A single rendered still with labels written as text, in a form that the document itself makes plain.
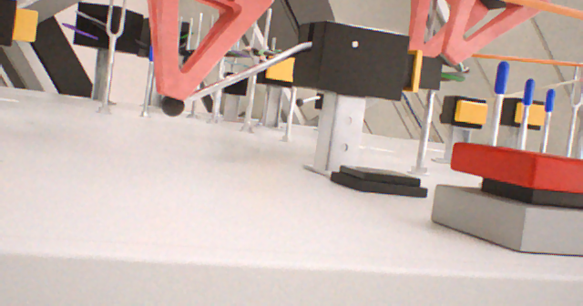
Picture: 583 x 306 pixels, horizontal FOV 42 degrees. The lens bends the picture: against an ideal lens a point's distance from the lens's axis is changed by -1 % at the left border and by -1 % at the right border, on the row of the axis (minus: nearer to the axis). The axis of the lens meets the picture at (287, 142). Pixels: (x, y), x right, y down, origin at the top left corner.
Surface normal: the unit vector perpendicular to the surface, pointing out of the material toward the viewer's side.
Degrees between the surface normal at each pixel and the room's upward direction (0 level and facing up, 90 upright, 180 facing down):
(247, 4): 107
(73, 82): 90
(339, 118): 92
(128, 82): 90
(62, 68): 90
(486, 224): 144
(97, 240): 54
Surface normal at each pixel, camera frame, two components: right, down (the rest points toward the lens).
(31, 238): 0.14, -0.99
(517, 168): -0.91, -0.11
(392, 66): 0.34, 0.10
